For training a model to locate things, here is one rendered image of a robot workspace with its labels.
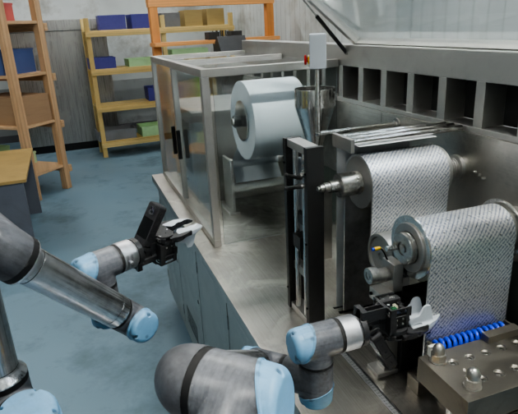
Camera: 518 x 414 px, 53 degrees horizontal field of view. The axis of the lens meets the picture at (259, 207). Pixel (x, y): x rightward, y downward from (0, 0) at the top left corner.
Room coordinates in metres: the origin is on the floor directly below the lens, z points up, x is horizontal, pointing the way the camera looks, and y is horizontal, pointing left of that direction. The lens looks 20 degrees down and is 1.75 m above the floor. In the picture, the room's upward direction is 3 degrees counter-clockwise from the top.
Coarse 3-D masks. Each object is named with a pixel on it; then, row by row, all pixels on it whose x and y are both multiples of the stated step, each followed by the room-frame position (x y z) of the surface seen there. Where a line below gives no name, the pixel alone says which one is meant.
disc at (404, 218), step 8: (400, 216) 1.11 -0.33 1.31; (408, 216) 1.08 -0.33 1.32; (416, 224) 1.05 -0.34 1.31; (392, 232) 1.13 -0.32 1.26; (424, 232) 1.02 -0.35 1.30; (392, 240) 1.13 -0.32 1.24; (424, 240) 1.02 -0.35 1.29; (424, 264) 1.02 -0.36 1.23; (408, 272) 1.07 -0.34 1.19; (416, 272) 1.04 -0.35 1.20; (424, 272) 1.01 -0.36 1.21
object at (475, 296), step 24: (480, 264) 1.06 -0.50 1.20; (504, 264) 1.08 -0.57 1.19; (432, 288) 1.02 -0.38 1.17; (456, 288) 1.04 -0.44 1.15; (480, 288) 1.06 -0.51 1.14; (504, 288) 1.08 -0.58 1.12; (432, 312) 1.02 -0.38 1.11; (456, 312) 1.04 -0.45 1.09; (480, 312) 1.06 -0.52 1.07; (504, 312) 1.09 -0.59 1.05; (432, 336) 1.02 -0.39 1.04
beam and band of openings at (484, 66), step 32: (352, 64) 1.99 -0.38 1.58; (384, 64) 1.79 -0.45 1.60; (416, 64) 1.62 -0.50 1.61; (448, 64) 1.48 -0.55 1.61; (480, 64) 1.37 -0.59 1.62; (512, 64) 1.27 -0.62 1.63; (352, 96) 2.06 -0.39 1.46; (384, 96) 1.78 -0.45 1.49; (416, 96) 1.64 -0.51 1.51; (448, 96) 1.49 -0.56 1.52; (480, 96) 1.36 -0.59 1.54; (512, 96) 1.35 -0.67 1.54; (480, 128) 1.35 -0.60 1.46; (512, 128) 1.33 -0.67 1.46
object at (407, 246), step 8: (400, 232) 1.07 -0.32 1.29; (408, 232) 1.06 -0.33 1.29; (400, 240) 1.07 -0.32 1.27; (408, 240) 1.04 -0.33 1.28; (400, 248) 1.07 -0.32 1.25; (408, 248) 1.04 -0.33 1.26; (416, 248) 1.03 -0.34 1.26; (400, 256) 1.07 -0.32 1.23; (408, 256) 1.04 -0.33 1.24; (416, 256) 1.03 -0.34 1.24
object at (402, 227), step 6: (396, 228) 1.11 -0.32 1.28; (402, 228) 1.09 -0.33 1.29; (408, 228) 1.07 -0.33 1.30; (414, 228) 1.05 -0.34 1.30; (414, 234) 1.05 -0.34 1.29; (516, 234) 1.10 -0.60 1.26; (420, 240) 1.03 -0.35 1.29; (420, 246) 1.02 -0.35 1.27; (420, 252) 1.02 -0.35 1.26; (420, 258) 1.02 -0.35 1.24; (408, 264) 1.06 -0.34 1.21; (414, 264) 1.04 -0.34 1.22; (420, 264) 1.02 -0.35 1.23; (408, 270) 1.06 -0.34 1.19; (414, 270) 1.04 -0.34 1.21
